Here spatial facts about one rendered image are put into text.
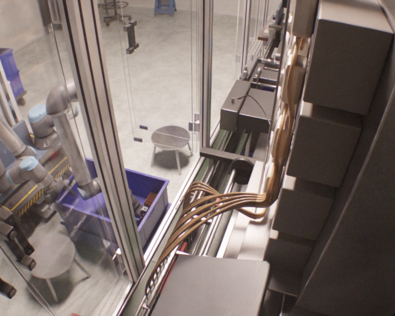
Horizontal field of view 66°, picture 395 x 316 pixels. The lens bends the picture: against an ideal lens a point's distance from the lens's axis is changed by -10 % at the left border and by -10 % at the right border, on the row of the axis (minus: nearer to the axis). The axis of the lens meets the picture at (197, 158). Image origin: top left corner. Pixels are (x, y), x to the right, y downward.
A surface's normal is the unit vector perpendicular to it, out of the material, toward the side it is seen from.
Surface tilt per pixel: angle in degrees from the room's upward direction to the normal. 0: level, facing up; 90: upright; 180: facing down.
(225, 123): 90
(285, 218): 90
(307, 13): 90
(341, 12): 0
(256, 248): 0
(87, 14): 90
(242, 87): 0
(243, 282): 20
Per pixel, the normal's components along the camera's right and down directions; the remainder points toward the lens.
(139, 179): -0.34, 0.62
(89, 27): 0.94, 0.22
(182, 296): -0.32, -0.78
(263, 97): 0.00, -0.75
